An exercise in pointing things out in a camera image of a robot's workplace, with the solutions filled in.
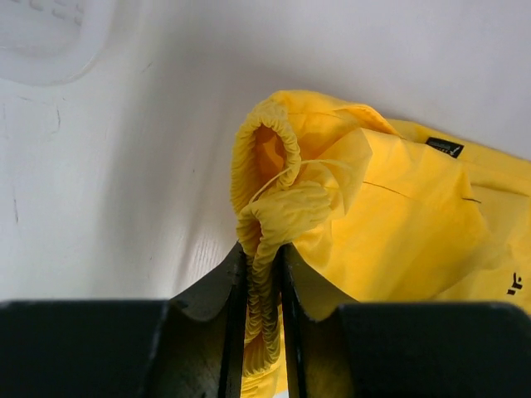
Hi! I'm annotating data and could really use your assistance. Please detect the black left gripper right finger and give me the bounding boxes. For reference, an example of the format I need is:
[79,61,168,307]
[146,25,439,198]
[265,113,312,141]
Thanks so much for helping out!
[280,245,530,397]

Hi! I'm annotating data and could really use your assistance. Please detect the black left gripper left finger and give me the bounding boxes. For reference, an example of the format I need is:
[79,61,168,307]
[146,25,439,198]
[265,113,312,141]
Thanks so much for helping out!
[1,245,246,397]

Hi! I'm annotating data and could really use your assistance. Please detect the yellow shorts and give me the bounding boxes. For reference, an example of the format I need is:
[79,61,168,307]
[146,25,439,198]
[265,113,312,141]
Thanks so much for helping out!
[231,91,530,397]

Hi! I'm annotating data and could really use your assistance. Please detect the white plastic basket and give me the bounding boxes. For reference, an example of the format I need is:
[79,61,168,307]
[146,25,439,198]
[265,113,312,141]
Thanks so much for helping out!
[1,0,117,85]

